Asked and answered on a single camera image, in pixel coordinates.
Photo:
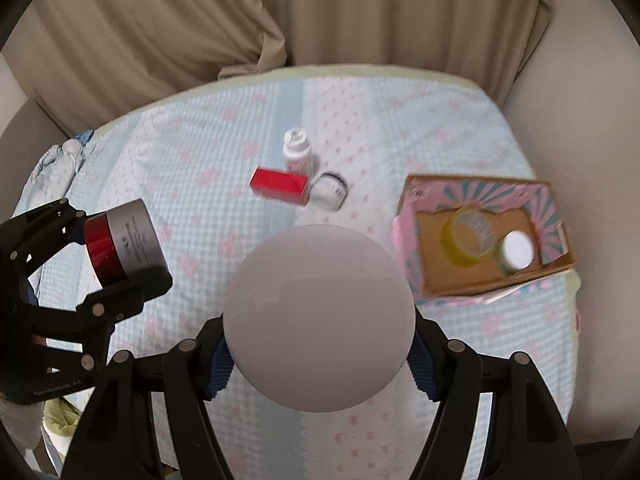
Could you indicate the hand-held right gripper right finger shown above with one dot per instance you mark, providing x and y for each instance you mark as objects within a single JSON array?
[{"x": 421, "y": 366}]

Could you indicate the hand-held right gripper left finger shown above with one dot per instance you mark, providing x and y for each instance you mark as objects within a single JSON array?
[{"x": 219, "y": 371}]

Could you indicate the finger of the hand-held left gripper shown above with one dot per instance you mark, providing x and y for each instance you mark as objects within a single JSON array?
[
  {"x": 131, "y": 287},
  {"x": 45, "y": 225}
]

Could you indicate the red and silver jar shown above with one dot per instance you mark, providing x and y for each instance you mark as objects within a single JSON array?
[{"x": 125, "y": 240}]

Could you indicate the large white round jar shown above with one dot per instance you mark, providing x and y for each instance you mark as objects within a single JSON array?
[{"x": 320, "y": 317}]

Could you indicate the pink printed cardboard box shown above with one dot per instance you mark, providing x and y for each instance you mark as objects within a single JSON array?
[{"x": 480, "y": 260}]

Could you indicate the crumpled blue cloth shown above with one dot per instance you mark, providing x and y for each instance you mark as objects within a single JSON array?
[{"x": 60, "y": 157}]

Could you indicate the white towel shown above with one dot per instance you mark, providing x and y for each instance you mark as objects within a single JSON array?
[{"x": 20, "y": 425}]

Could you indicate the green cloth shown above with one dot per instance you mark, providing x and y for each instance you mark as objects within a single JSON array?
[{"x": 61, "y": 422}]

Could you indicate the yellow translucent jar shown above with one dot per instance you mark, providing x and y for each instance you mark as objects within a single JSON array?
[{"x": 467, "y": 240}]

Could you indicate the green jar with white lid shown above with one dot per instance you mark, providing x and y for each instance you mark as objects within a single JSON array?
[{"x": 515, "y": 251}]

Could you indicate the red box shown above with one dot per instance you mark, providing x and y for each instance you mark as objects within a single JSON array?
[{"x": 279, "y": 185}]

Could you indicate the white jar with black rim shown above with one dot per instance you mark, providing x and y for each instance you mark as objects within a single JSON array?
[{"x": 327, "y": 191}]

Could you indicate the small white bottle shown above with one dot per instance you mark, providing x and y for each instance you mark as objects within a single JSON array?
[{"x": 298, "y": 152}]

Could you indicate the beige curtain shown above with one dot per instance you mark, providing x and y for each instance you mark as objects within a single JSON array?
[{"x": 350, "y": 10}]

